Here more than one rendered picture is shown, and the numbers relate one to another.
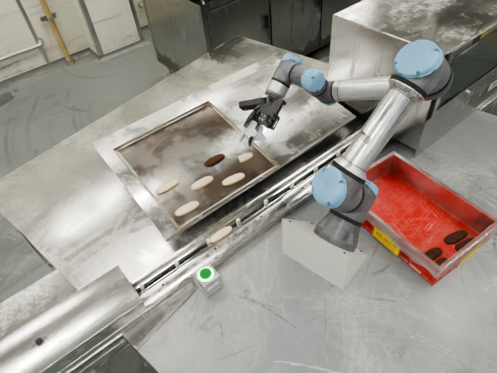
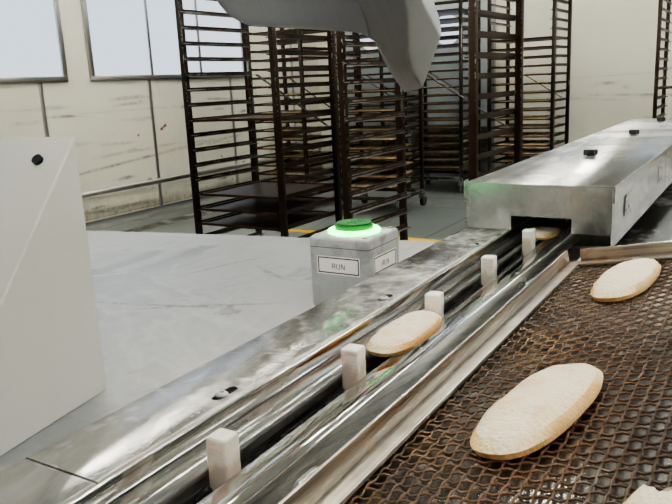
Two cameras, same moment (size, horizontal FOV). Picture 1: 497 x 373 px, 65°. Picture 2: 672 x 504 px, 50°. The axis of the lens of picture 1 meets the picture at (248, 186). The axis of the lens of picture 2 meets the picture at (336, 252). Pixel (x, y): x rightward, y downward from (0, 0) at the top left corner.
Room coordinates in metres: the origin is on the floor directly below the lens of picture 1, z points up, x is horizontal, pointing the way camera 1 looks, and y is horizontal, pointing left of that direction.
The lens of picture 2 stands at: (1.37, -0.15, 1.05)
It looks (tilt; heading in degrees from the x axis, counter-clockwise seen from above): 13 degrees down; 156
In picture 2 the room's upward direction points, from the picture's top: 3 degrees counter-clockwise
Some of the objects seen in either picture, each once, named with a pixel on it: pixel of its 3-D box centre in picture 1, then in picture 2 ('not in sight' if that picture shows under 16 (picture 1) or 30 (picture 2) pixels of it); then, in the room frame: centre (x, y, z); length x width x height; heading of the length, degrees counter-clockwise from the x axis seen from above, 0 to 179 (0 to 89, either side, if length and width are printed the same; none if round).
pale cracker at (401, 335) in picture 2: (220, 233); (406, 329); (0.90, 0.12, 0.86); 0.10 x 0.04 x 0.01; 124
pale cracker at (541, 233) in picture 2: not in sight; (547, 228); (0.67, 0.47, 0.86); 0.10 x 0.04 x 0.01; 124
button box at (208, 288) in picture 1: (208, 282); (358, 281); (0.71, 0.18, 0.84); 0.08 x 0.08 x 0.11; 34
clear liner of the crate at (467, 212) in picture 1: (410, 211); not in sight; (0.89, -0.59, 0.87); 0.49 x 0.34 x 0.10; 29
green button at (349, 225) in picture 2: (205, 274); (354, 229); (0.71, 0.18, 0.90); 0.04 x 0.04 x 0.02
